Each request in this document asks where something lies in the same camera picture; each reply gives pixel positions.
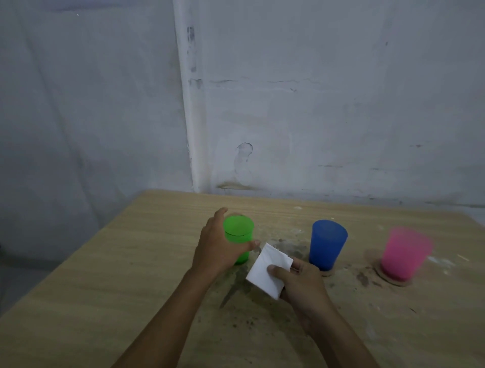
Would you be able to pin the person's left hand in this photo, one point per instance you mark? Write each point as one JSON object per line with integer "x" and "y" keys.
{"x": 214, "y": 248}

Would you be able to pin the person's right hand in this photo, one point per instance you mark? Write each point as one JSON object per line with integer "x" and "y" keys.
{"x": 303, "y": 286}

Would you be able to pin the person's right thumb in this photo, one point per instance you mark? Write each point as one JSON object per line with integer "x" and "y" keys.
{"x": 278, "y": 272}

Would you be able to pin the person's left thumb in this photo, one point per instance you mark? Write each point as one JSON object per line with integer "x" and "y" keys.
{"x": 246, "y": 246}

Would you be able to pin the white tissue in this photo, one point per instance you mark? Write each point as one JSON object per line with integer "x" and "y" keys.
{"x": 265, "y": 271}

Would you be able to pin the green plastic cup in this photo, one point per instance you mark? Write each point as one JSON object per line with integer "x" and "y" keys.
{"x": 238, "y": 235}

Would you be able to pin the person's right forearm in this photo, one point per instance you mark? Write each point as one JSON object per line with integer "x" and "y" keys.
{"x": 337, "y": 341}

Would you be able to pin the person's left forearm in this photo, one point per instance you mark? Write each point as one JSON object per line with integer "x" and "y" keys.
{"x": 163, "y": 322}

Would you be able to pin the blue plastic cup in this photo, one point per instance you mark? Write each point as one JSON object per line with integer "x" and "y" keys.
{"x": 326, "y": 244}

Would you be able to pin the round brown coaster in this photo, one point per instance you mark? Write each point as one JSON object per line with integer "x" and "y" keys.
{"x": 390, "y": 278}

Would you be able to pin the pink plastic cup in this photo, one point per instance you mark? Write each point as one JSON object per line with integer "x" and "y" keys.
{"x": 404, "y": 252}

